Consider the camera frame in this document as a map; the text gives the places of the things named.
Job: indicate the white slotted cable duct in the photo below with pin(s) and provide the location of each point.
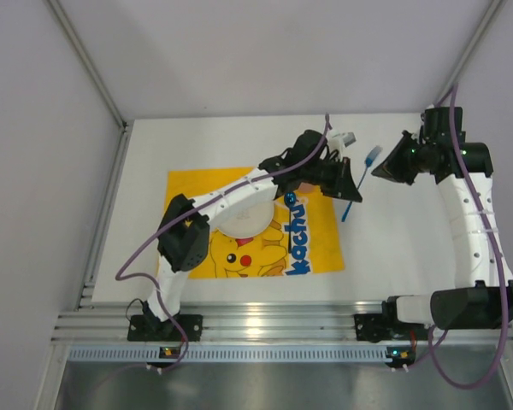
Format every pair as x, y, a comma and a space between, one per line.
232, 354

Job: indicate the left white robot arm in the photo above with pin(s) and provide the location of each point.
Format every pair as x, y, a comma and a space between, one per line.
184, 235

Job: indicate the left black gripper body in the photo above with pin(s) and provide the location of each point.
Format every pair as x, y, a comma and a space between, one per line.
343, 174

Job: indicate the yellow Pikachu cloth placemat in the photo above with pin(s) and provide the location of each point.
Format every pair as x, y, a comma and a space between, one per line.
315, 244

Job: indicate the cream round plate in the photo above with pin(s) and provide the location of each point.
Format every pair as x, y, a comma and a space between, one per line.
249, 222

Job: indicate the orange plastic cup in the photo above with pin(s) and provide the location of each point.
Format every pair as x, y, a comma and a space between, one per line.
305, 188

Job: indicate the blue metallic fork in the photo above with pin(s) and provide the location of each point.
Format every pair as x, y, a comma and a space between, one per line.
368, 163

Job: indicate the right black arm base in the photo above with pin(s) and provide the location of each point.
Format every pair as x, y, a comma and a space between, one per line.
385, 326

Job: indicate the blue metallic spoon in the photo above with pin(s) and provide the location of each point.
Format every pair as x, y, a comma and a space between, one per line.
290, 200

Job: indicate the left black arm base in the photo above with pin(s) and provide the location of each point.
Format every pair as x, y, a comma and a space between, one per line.
145, 329

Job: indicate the aluminium mounting rail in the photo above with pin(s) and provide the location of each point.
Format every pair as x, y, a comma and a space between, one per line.
253, 322

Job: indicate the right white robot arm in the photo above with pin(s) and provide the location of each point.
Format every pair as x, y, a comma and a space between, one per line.
482, 295

